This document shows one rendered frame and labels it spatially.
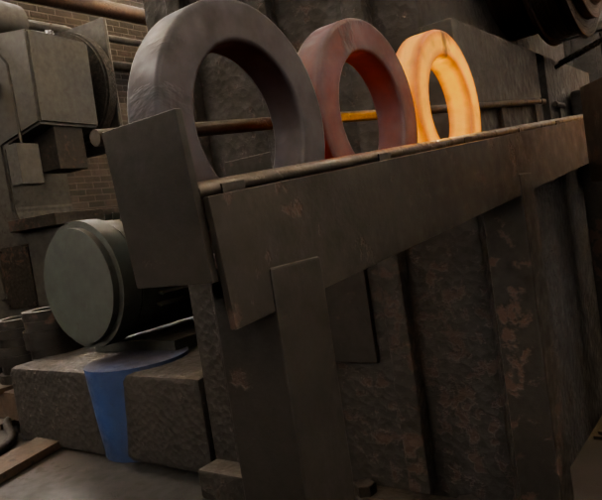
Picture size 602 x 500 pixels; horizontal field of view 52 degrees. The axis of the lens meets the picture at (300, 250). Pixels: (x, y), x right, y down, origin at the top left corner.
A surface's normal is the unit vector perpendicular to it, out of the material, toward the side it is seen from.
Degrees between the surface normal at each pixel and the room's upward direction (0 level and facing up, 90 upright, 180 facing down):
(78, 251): 90
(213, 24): 90
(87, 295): 90
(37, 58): 91
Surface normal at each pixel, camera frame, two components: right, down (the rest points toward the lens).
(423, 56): 0.79, -0.08
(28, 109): -0.44, 0.11
